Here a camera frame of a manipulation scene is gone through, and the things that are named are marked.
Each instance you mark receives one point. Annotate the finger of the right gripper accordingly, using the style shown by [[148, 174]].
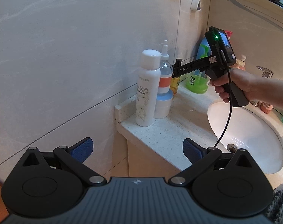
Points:
[[176, 68]]

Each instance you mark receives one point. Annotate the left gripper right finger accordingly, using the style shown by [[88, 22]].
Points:
[[200, 158]]

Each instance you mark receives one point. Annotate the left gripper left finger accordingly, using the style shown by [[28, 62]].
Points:
[[71, 159]]

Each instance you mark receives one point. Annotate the orange bottle black pump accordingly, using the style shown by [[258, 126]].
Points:
[[174, 84]]

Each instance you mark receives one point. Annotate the right forearm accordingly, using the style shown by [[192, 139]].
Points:
[[269, 91]]

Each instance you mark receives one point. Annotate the clear bottle orange label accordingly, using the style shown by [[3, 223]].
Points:
[[166, 70]]

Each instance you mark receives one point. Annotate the blue detergent bottle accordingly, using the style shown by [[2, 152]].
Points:
[[204, 49]]

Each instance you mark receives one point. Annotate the cream pump bottle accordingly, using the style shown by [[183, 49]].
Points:
[[240, 63]]

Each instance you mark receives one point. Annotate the green soap pump bottle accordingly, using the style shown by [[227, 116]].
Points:
[[197, 82]]

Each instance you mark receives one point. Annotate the pink detergent pump bottle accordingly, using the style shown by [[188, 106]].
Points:
[[228, 33]]

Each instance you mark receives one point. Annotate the white jar blue lid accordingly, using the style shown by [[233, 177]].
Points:
[[163, 104]]

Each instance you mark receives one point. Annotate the sink drain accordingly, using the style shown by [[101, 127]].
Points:
[[232, 148]]

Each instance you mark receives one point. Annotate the tall white bottle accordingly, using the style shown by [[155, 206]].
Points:
[[147, 87]]

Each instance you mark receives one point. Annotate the chrome faucet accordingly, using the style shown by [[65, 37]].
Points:
[[265, 72]]

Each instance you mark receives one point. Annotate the white sink basin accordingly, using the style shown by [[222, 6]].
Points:
[[248, 131]]

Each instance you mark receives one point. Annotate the white pink lotion bottle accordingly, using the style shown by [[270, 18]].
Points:
[[265, 107]]

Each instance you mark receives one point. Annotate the wall hook right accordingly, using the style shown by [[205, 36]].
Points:
[[195, 5]]

